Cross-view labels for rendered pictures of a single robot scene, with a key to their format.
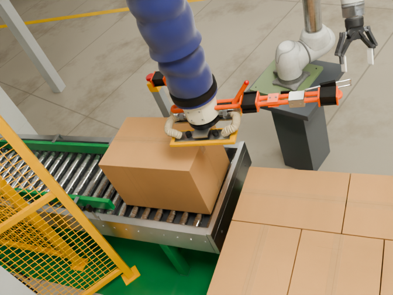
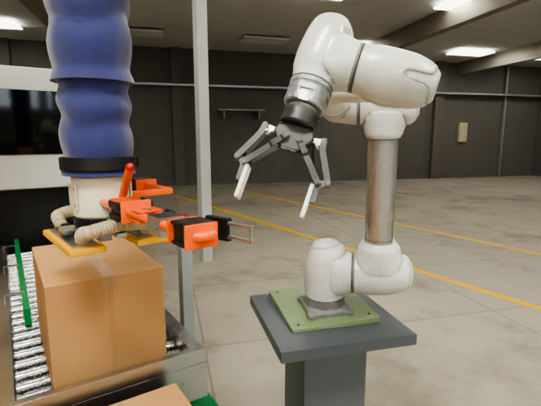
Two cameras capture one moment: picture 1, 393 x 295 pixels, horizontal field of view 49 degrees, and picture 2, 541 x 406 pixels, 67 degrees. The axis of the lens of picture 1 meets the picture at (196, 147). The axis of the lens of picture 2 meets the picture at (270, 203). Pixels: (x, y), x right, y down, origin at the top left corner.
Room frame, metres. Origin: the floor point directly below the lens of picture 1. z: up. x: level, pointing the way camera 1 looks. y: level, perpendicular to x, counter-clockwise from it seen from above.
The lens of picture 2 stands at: (0.65, -1.03, 1.44)
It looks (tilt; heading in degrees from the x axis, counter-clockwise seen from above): 9 degrees down; 19
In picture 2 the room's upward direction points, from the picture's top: straight up
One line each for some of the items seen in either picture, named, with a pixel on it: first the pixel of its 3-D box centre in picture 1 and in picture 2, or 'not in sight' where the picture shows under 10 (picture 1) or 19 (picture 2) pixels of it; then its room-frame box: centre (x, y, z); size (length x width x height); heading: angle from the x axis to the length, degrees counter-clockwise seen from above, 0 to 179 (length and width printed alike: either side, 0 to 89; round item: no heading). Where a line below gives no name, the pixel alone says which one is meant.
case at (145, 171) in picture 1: (166, 163); (95, 301); (1.94, 0.20, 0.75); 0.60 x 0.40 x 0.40; 53
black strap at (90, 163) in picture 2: (193, 87); (100, 162); (1.68, -0.10, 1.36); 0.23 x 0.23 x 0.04
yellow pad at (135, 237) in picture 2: not in sight; (132, 226); (1.76, -0.15, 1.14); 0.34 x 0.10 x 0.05; 59
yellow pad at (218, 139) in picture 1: (202, 135); (72, 235); (1.60, -0.05, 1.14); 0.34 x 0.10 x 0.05; 59
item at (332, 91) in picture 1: (328, 96); (192, 232); (1.36, -0.61, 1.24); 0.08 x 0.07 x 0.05; 59
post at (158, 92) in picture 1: (178, 133); (187, 312); (2.46, 0.08, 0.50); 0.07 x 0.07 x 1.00; 53
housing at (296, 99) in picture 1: (297, 99); (166, 224); (1.44, -0.50, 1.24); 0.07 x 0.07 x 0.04; 59
